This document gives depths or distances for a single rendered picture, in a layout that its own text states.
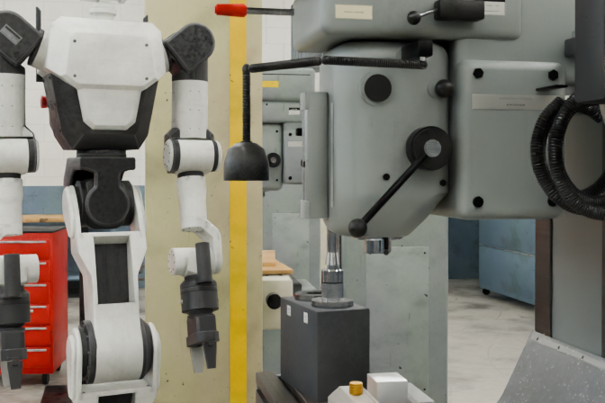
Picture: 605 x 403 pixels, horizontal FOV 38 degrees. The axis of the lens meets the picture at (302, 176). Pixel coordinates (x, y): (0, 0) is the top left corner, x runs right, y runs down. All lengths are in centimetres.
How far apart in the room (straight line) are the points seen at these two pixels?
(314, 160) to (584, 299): 54
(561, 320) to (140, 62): 108
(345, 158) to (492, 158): 24
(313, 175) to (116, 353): 75
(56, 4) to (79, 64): 857
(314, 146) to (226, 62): 177
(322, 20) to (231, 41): 184
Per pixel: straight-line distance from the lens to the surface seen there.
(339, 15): 137
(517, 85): 146
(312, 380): 185
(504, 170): 145
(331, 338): 183
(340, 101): 141
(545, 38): 150
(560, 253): 170
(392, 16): 140
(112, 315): 202
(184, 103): 217
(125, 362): 202
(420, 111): 142
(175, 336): 322
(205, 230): 213
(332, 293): 185
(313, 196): 145
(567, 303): 169
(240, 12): 156
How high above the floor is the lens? 143
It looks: 1 degrees down
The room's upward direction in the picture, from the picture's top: straight up
